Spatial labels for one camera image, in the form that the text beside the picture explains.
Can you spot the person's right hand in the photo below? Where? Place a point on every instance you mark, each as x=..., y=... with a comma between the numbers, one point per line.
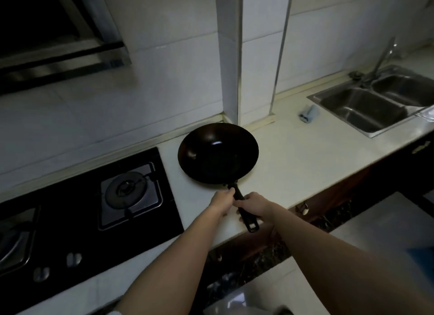
x=256, y=206

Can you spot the person's left hand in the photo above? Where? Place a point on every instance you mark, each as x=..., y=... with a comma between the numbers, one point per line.
x=220, y=201

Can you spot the person's right fingers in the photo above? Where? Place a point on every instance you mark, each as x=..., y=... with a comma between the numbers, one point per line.
x=244, y=203

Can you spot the person's left fingers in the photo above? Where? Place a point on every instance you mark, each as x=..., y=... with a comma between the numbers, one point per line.
x=232, y=193

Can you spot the black frying pan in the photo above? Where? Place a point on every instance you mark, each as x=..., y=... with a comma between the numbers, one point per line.
x=218, y=155

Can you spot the person's right forearm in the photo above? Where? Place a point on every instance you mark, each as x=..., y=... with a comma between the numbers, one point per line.
x=339, y=264

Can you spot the person's left forearm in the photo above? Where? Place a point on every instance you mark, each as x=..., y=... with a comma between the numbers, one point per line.
x=169, y=267

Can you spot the dark wooden base cabinet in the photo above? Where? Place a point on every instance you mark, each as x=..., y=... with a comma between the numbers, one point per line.
x=305, y=216

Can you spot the steel burner grate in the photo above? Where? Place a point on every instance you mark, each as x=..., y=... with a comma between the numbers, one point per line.
x=130, y=196
x=13, y=240

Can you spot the black gas stove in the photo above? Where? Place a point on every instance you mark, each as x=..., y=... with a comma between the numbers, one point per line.
x=81, y=220

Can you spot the stainless steel double sink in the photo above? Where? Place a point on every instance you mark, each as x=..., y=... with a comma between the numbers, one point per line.
x=373, y=101

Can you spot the silver stove knob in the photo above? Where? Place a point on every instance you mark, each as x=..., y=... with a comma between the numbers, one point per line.
x=41, y=274
x=74, y=259

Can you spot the chrome faucet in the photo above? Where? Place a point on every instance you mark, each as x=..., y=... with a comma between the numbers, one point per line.
x=381, y=60

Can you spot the range hood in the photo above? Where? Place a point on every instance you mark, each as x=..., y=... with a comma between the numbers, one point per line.
x=51, y=33

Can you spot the metal wall pipe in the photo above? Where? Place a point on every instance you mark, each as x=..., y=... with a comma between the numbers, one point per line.
x=281, y=50

